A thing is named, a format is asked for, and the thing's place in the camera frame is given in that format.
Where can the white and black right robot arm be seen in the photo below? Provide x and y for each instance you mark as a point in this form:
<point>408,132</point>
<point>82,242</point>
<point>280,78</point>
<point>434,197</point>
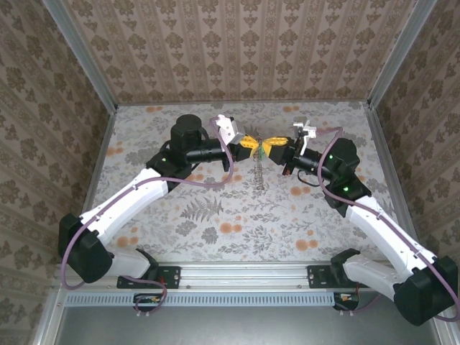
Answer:
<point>381,230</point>

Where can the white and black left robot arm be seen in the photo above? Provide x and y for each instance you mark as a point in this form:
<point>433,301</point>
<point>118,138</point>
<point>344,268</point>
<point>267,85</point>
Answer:
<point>122,205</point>

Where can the floral table mat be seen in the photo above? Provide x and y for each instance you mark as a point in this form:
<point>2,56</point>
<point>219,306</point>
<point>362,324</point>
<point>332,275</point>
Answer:
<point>215,233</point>

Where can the grey metal panel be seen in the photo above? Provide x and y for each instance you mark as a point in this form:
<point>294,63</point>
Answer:
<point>233,327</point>

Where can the aluminium back rail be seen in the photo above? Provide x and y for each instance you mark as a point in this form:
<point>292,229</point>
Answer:
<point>251,103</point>

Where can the aluminium side rail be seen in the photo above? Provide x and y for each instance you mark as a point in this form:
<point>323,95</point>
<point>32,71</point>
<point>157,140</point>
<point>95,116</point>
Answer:
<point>380,143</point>
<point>104,143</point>

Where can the aluminium corner post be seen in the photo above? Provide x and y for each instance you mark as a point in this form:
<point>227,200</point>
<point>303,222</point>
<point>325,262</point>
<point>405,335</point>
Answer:
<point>399,54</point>
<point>82,57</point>

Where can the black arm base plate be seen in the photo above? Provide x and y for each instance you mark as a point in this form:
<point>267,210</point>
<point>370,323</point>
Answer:
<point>172,276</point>
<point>318,276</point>

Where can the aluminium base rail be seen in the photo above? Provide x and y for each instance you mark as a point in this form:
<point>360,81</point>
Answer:
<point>244,276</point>

